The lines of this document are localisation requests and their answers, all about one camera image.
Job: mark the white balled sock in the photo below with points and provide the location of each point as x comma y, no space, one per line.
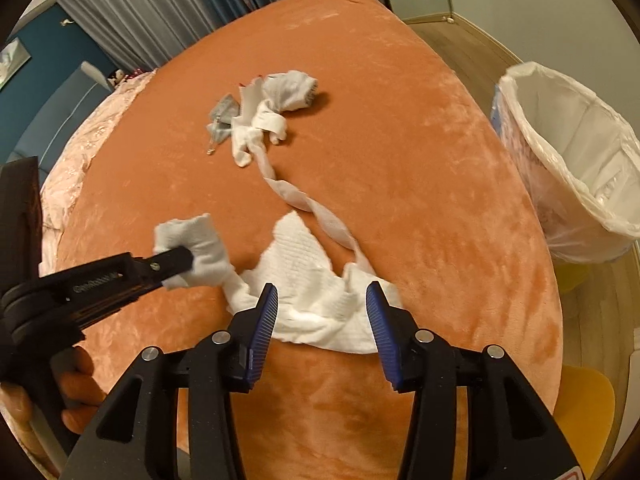
286,92

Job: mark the pink satin quilt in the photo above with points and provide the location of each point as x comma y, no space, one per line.
63,185

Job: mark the framed wall picture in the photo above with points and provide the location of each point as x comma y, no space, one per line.
13,57

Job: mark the person's left hand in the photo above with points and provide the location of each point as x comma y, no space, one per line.
77,385

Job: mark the grey foil wrapper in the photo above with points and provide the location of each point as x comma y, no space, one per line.
220,119

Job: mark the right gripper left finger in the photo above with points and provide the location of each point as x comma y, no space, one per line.
134,433

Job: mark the stuffed toy by headboard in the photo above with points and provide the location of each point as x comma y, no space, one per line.
117,77

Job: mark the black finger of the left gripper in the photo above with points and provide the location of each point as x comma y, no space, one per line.
167,264

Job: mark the white lined trash bin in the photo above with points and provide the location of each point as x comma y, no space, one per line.
578,159

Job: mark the white tissue strip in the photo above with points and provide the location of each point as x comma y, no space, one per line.
319,270

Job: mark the blue padded headboard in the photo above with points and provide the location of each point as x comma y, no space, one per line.
63,113

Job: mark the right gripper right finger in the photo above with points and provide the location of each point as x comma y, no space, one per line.
511,433

